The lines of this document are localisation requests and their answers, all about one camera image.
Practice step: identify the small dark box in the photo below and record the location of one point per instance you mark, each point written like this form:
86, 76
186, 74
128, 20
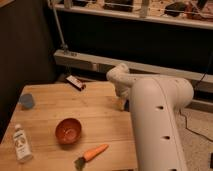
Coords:
76, 82

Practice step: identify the white plastic bottle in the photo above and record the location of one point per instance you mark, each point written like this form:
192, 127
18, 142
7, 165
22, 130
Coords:
22, 147

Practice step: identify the orange bowl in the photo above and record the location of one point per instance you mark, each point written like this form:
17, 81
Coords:
68, 131

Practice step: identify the blue cup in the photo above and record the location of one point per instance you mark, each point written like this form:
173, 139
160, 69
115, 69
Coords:
27, 101

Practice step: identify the orange toy carrot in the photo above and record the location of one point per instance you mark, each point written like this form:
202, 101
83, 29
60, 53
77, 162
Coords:
89, 155

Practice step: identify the black device on shelf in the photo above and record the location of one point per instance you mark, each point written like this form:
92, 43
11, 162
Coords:
175, 9

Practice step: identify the metal stand pole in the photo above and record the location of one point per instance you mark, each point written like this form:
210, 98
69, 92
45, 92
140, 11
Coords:
64, 46

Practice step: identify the white metal shelf frame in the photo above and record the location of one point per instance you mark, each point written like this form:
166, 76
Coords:
99, 39

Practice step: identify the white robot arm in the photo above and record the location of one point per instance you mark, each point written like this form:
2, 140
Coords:
153, 98

